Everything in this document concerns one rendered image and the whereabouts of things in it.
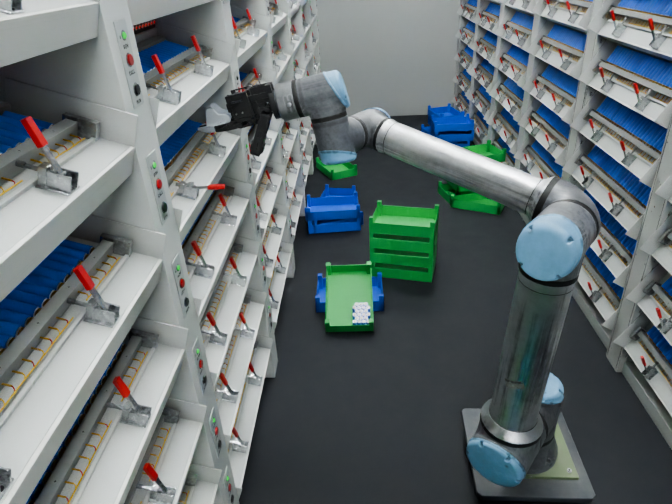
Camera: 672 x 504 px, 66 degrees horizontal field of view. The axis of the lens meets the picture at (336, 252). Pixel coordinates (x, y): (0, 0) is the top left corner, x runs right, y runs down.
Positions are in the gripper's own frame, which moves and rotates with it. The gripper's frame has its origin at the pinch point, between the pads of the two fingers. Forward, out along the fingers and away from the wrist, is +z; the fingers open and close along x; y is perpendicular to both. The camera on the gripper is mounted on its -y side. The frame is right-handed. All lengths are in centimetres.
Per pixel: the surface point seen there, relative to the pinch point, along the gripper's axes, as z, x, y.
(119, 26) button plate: -10, 48, 28
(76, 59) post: -4, 52, 25
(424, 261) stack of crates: -50, -81, -101
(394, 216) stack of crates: -40, -104, -86
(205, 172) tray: -1.1, 13.1, -6.8
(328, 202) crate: -2, -155, -93
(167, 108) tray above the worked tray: -5.5, 31.0, 12.4
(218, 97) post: -0.6, -18.0, 3.7
